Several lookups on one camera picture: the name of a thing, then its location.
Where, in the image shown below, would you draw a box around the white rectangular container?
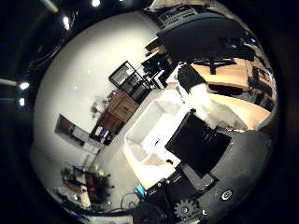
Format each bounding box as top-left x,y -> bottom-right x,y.
122,91 -> 192,190

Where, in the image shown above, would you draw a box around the wooden background desk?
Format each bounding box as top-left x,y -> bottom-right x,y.
190,57 -> 277,94

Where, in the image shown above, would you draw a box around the brown wooden cabinet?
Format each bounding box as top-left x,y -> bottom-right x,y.
89,89 -> 140,146

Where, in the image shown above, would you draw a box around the potted plants on stand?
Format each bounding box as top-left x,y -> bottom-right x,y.
59,163 -> 114,207

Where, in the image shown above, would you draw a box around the black looped cable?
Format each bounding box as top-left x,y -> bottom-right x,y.
119,191 -> 138,213

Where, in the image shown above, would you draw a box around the black metal frame shelf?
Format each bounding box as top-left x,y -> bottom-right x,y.
107,60 -> 153,105

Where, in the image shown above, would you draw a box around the small green wall plant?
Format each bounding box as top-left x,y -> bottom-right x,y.
90,96 -> 108,119

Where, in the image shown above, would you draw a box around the wall niche shelf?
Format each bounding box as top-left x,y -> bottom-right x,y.
54,113 -> 105,154

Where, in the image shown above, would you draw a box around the black ceiling cable bundle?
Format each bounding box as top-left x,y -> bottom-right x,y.
29,10 -> 79,71

